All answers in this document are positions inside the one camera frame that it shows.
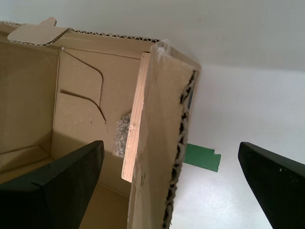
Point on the pinkish granite rock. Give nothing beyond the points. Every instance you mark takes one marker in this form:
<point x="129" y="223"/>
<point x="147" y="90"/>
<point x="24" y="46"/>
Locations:
<point x="121" y="136"/>

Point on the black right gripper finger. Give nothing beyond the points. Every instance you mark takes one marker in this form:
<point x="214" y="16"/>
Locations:
<point x="47" y="202"/>
<point x="283" y="190"/>

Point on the cardboard box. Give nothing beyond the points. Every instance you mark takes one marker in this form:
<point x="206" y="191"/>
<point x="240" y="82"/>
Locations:
<point x="78" y="119"/>

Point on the light wooden block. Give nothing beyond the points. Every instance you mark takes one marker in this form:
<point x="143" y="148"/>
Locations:
<point x="132" y="148"/>

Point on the green tape strip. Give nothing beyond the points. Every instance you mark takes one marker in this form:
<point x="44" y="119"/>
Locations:
<point x="202" y="157"/>

